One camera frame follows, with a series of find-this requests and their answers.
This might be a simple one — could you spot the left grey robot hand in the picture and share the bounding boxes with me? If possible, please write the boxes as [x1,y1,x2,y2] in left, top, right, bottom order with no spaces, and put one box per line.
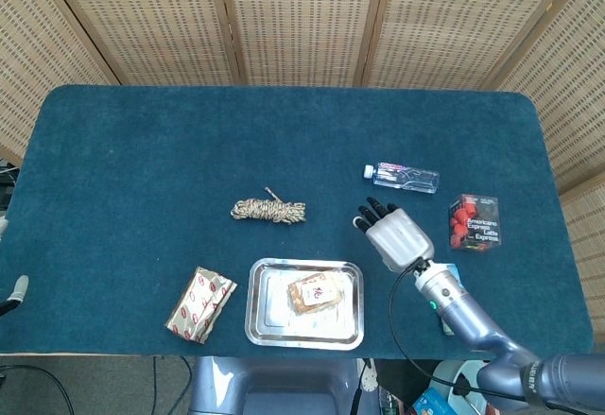
[0,275,30,318]

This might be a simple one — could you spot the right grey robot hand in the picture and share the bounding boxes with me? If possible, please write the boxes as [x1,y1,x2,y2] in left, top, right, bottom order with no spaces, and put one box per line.
[352,196,436,273]

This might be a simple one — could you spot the packaged bread with white label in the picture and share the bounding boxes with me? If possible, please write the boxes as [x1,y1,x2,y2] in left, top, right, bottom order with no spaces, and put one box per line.
[286,272,345,316]

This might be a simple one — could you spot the rectangular stainless steel tray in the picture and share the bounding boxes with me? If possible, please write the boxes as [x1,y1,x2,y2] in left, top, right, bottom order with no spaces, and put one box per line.
[244,257,365,351]

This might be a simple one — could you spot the clear plastic water bottle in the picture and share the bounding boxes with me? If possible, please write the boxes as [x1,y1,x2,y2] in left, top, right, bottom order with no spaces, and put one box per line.
[362,162,441,196]

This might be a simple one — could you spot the light blue can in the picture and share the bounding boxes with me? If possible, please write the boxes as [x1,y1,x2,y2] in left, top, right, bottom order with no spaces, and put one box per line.
[441,263,463,337]

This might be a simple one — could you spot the white round object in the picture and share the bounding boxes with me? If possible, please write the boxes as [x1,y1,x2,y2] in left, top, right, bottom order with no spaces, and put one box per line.
[437,360,491,415]

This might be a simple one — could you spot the blue printed box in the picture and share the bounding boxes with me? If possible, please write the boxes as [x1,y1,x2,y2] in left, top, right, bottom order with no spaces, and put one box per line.
[409,386,450,415]

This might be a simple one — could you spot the gold Lipton foil package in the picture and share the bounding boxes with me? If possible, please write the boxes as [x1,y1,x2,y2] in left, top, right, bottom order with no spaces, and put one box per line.
[164,266,238,344]

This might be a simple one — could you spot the blue felt table cover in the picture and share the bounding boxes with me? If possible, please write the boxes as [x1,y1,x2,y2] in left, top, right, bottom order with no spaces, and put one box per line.
[0,84,595,360]

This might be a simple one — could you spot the grey-blue robot torso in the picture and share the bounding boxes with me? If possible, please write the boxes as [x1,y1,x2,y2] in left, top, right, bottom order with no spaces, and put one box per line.
[188,356,379,415]

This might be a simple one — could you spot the woven bamboo folding screen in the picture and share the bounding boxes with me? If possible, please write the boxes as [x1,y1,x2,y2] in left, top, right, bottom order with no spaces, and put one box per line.
[0,0,605,340]

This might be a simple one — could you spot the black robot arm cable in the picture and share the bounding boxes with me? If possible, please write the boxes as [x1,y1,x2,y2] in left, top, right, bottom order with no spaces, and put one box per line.
[388,263,526,401]

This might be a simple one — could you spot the black floor cable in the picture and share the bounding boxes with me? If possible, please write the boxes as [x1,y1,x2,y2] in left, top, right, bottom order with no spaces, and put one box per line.
[0,365,75,415]

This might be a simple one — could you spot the beige braided rope bundle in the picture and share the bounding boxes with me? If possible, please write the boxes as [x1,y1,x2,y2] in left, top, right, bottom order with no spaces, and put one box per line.
[230,186,307,225]

